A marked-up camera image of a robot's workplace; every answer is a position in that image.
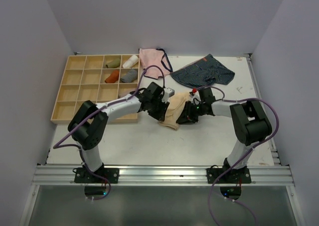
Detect olive rolled underwear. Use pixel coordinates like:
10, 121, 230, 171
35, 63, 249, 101
104, 58, 121, 69

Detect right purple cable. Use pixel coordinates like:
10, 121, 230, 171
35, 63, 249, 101
194, 86, 280, 226

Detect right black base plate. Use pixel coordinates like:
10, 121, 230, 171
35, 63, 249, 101
206, 167, 252, 184

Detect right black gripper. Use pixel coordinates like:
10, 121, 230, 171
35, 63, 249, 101
176, 100, 205, 123

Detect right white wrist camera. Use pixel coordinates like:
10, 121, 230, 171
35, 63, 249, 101
189, 88, 199, 99

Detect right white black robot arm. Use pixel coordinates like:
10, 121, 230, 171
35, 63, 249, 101
176, 88, 272, 183

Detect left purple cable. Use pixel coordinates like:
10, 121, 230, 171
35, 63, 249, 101
53, 65, 168, 201

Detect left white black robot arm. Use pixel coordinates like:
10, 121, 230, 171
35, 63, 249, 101
68, 82, 174, 183

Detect pink underwear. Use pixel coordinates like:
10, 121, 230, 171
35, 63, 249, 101
139, 48, 173, 79

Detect blue striped boxer shorts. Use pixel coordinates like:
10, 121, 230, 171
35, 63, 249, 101
170, 54, 235, 89

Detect beige underwear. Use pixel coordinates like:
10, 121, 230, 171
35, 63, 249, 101
159, 92, 190, 130

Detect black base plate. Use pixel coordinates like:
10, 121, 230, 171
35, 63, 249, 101
206, 167, 252, 184
72, 167, 120, 184

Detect grey rolled underwear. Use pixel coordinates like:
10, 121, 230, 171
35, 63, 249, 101
120, 69, 138, 83

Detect wooden compartment tray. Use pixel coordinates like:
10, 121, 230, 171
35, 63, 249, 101
51, 54, 140, 124

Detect aluminium mounting rail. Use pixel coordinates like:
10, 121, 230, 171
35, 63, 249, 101
31, 164, 294, 186

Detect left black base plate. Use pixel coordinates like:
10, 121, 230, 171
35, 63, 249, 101
72, 167, 120, 184

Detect orange rolled underwear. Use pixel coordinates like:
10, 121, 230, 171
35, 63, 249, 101
104, 70, 120, 84

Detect white rolled underwear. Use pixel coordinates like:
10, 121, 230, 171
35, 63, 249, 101
122, 55, 139, 69

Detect mauve rolled underwear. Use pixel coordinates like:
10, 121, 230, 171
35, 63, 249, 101
118, 90, 130, 99

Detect purple cable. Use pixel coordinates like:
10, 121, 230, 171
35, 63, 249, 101
53, 65, 168, 201
194, 86, 280, 226

